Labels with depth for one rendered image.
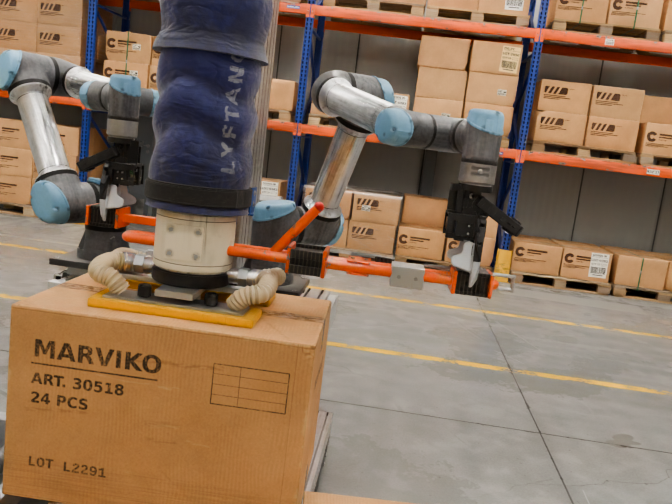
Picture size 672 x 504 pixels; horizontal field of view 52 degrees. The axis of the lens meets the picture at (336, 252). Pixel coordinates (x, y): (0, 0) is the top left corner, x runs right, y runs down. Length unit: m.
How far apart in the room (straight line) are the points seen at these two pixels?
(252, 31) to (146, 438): 0.83
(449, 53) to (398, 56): 1.45
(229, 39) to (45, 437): 0.87
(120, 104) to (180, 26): 0.43
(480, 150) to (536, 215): 8.61
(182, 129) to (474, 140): 0.59
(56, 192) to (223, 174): 0.69
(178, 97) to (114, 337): 0.48
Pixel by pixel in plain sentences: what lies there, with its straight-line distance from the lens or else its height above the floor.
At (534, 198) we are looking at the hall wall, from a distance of 10.01.
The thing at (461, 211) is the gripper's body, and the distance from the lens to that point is 1.45.
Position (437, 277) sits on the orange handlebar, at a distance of 1.45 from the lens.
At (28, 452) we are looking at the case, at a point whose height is 0.77.
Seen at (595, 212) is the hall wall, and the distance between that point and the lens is 10.20.
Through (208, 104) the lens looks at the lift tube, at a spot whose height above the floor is 1.50.
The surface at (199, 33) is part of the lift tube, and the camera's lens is 1.41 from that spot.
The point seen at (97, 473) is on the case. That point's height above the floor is 0.75.
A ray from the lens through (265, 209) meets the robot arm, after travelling 1.93.
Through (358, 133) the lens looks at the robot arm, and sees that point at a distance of 1.84.
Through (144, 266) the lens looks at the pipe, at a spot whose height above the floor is 1.14.
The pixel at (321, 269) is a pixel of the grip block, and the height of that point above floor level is 1.19.
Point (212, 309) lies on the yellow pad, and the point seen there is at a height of 1.10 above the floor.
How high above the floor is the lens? 1.46
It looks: 9 degrees down
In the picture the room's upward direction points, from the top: 7 degrees clockwise
